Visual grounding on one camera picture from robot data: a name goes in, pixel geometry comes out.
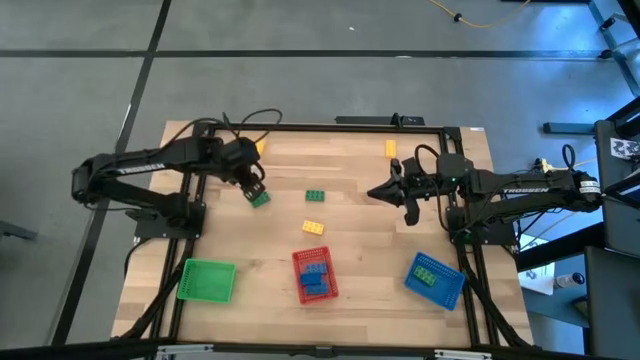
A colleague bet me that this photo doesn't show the silver bracket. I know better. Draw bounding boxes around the silver bracket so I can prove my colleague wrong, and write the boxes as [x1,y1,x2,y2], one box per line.
[155,343,214,360]
[433,348,494,360]

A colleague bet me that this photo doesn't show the blue plastic basket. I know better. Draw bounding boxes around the blue plastic basket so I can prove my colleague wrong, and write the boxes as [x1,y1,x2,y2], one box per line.
[403,251,467,312]

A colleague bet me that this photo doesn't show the green plastic basket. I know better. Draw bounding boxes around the green plastic basket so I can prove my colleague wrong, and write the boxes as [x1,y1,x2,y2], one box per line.
[176,257,238,305]

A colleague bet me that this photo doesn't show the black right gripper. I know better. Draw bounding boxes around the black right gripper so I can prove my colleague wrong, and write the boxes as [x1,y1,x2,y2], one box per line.
[367,157,444,227]

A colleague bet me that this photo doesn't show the black equipment cabinet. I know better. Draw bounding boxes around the black equipment cabinet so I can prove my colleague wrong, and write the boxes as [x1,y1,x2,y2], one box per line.
[593,97,640,259]
[582,244,640,360]

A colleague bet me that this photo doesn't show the marker tag sheet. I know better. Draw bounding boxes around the marker tag sheet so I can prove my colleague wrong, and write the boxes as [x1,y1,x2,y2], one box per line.
[609,137,640,161]

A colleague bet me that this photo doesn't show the grey floor bar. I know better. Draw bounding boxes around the grey floor bar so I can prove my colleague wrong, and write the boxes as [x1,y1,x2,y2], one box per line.
[543,121,597,135]

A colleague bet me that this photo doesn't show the grey desk foot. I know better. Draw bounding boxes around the grey desk foot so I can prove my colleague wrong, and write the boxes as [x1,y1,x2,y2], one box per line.
[0,220,39,242]

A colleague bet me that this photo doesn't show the black table frame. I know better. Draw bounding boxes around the black table frame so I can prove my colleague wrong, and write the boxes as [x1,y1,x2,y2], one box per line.
[112,122,534,351]

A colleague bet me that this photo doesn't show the black bar with clamp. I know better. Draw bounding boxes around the black bar with clamp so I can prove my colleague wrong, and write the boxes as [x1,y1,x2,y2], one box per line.
[334,112,426,126]

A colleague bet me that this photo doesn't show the red plastic basket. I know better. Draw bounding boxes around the red plastic basket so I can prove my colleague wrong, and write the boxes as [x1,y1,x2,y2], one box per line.
[291,245,340,306]

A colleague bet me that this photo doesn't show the yellow floor cable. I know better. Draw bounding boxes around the yellow floor cable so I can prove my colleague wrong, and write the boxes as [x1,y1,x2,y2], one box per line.
[427,0,534,30]

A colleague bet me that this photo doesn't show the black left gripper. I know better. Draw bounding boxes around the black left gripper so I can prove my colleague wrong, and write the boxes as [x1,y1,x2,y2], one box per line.
[219,136,267,200]

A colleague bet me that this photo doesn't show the white paper sheet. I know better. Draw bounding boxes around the white paper sheet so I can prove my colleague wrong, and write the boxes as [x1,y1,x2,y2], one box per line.
[517,262,556,296]

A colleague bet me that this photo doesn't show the black gantry frame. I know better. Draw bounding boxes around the black gantry frame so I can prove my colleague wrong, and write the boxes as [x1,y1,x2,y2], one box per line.
[0,338,640,360]

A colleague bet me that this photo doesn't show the metal rack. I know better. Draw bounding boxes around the metal rack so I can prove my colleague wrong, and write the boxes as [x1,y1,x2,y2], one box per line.
[587,0,640,96]

